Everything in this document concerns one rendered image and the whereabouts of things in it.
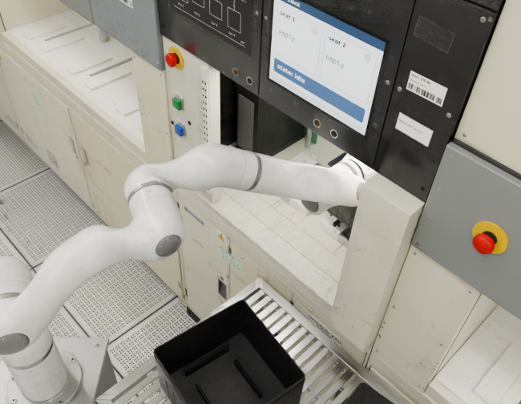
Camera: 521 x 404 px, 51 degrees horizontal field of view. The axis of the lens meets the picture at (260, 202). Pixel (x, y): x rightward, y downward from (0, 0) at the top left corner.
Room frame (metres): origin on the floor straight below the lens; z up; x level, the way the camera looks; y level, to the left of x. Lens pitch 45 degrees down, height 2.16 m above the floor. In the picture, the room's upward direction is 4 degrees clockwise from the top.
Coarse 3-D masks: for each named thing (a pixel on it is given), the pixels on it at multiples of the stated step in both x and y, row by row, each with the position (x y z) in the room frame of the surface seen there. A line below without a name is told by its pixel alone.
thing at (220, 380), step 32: (224, 320) 0.80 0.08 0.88; (256, 320) 0.79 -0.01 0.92; (160, 352) 0.69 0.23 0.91; (192, 352) 0.74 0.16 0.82; (224, 352) 0.77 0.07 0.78; (256, 352) 0.78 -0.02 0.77; (160, 384) 0.66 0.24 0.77; (192, 384) 0.67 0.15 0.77; (224, 384) 0.68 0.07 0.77; (256, 384) 0.68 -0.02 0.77; (288, 384) 0.67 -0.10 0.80
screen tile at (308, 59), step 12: (288, 12) 1.06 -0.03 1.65; (288, 24) 1.06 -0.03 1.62; (300, 24) 1.03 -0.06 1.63; (276, 36) 1.08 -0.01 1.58; (300, 36) 1.03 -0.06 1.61; (312, 36) 1.01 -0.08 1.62; (276, 48) 1.08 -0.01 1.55; (288, 48) 1.05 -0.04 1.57; (300, 48) 1.03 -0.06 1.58; (312, 48) 1.01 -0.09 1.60; (300, 60) 1.03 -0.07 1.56; (312, 60) 1.00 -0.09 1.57; (312, 72) 1.00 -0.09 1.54
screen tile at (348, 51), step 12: (336, 36) 0.97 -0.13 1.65; (336, 48) 0.97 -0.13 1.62; (348, 48) 0.95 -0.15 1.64; (360, 48) 0.93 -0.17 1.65; (324, 60) 0.98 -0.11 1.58; (348, 60) 0.94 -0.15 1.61; (360, 60) 0.92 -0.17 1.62; (372, 60) 0.91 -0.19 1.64; (324, 72) 0.98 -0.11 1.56; (336, 72) 0.96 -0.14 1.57; (360, 72) 0.92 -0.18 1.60; (372, 72) 0.90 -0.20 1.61; (336, 84) 0.96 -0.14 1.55; (348, 84) 0.94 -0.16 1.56; (360, 84) 0.92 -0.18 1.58; (360, 96) 0.91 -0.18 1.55
